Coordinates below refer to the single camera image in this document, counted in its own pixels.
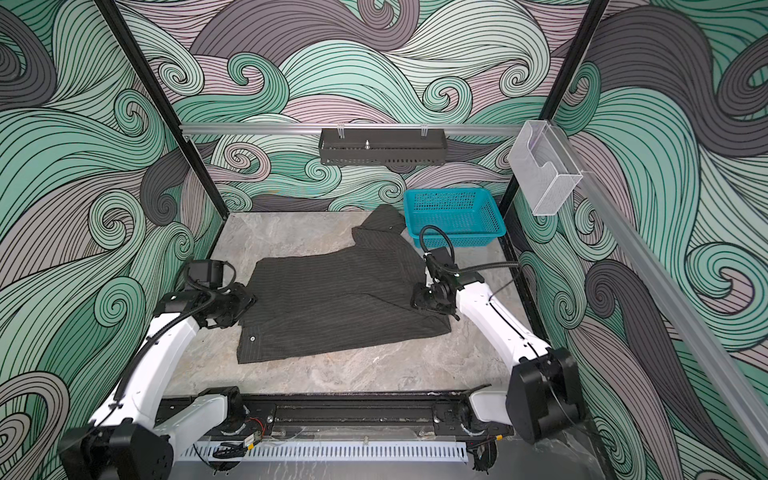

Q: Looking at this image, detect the clear plastic wall bin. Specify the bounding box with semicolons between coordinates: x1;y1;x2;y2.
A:
507;120;583;217

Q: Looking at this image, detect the teal plastic basket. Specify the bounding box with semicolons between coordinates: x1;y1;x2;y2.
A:
404;188;507;248

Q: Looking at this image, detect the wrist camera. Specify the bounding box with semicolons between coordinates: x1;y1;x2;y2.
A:
425;247;457;277
186;260;225;289

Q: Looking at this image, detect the aluminium back wall rail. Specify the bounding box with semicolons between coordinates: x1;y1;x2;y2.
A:
180;122;522;137

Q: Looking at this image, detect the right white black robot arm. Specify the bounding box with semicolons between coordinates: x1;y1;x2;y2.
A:
411;225;587;444

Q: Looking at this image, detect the right black frame post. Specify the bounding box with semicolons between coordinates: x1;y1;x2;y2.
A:
497;0;610;218

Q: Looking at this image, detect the dark pinstriped long sleeve shirt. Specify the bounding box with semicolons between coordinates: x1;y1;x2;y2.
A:
237;205;452;364

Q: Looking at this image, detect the black frame post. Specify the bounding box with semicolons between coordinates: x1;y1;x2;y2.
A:
94;0;229;220
497;0;610;218

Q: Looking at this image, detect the black perforated wall tray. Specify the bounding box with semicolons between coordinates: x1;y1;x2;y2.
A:
318;127;448;168

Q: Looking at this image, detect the left black frame post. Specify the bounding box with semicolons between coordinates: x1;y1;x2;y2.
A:
94;0;229;220

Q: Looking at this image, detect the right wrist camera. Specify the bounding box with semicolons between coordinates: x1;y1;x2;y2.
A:
425;247;457;277

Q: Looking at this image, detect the aluminium right wall rail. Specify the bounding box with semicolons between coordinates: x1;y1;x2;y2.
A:
548;124;767;460

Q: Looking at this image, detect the white slotted cable duct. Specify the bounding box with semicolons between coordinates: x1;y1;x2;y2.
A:
176;440;469;463

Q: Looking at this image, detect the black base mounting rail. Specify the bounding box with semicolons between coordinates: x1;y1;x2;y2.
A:
161;392;517;442

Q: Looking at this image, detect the aluminium wall rail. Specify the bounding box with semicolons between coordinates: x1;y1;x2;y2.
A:
180;122;522;137
548;124;767;460

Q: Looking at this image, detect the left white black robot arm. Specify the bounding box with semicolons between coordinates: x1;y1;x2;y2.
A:
57;260;256;479

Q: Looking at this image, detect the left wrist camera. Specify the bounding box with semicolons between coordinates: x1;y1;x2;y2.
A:
186;260;225;289

